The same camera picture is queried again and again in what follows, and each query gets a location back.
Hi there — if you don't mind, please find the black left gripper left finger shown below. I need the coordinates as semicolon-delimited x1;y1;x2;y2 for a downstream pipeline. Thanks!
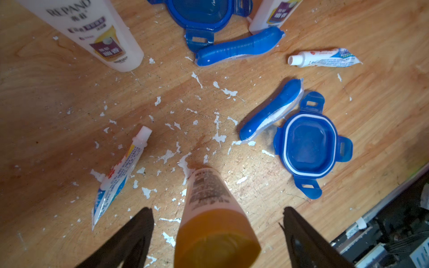
77;207;154;268

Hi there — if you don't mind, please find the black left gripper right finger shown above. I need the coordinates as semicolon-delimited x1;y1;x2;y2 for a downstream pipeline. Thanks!
282;207;354;268

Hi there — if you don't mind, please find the small toothpaste tube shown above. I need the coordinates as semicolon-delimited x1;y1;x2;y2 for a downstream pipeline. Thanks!
287;48;361;68
92;126;152;230

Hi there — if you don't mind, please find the white bottle yellow cap front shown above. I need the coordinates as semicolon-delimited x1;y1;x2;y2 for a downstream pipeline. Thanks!
174;167;261;268

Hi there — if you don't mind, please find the white bottle yellow cap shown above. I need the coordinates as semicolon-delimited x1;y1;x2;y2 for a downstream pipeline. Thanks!
19;0;144;72
174;167;261;268
249;0;303;35

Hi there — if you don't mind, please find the blue container lid front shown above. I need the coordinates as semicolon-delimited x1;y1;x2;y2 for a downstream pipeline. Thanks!
273;92;353;199

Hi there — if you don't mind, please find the blue container lid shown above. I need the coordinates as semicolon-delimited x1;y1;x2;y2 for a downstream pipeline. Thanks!
149;0;253;53
273;92;353;199

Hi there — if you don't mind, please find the blue toothbrush case front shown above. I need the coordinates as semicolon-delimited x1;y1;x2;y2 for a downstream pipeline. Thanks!
239;79;304;143

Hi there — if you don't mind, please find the blue toothbrush case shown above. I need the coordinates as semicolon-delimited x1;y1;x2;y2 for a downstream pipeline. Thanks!
239;79;304;143
194;27;286;67

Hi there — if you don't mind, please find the blue toothbrush case back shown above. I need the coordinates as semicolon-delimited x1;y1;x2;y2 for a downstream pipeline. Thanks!
194;27;286;67

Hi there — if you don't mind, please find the blue container lid back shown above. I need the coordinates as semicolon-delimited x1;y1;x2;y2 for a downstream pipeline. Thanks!
149;0;253;53

